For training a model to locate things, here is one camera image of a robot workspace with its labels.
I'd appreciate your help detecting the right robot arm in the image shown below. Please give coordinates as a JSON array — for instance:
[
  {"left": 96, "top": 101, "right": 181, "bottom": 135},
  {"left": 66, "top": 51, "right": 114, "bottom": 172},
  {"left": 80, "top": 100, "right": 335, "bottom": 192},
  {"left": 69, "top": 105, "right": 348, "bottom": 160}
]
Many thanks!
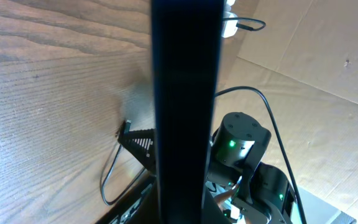
[{"left": 117, "top": 112, "right": 299, "bottom": 223}]

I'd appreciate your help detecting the blue Galaxy smartphone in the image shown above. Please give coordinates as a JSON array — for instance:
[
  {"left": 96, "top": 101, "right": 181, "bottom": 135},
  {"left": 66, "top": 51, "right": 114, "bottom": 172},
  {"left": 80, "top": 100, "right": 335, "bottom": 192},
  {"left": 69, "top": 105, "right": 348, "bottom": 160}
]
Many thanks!
[{"left": 151, "top": 0, "right": 224, "bottom": 223}]

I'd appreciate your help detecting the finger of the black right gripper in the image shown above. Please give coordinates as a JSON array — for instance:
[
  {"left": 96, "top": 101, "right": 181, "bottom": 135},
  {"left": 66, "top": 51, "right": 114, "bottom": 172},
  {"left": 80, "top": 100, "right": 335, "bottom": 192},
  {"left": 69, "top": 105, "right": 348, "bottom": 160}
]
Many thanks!
[{"left": 117, "top": 128, "right": 156, "bottom": 172}]

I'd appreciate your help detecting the white USB charger adapter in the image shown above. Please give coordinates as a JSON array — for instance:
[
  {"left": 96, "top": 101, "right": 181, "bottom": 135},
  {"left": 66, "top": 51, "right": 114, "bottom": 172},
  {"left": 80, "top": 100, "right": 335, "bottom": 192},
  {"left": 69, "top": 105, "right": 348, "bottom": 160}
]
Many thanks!
[{"left": 221, "top": 0, "right": 238, "bottom": 38}]

